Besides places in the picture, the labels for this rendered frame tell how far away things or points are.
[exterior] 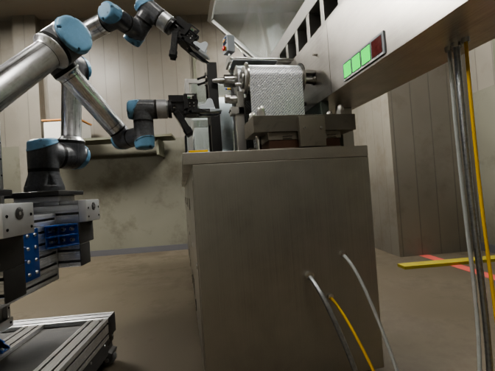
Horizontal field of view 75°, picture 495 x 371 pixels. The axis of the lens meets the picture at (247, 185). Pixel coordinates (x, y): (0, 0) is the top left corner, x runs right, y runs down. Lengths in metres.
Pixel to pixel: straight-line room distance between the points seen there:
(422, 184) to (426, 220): 0.37
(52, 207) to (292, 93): 1.10
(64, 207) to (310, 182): 0.99
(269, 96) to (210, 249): 0.70
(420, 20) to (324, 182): 0.54
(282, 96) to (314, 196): 0.50
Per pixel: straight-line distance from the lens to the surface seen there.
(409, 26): 1.06
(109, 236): 4.95
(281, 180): 1.10
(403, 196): 3.60
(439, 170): 3.81
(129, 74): 5.13
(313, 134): 1.20
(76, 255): 1.51
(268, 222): 1.09
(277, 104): 1.42
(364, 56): 1.21
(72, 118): 1.70
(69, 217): 1.51
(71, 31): 1.22
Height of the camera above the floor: 0.76
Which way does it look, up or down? 1 degrees up
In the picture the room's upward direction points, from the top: 4 degrees counter-clockwise
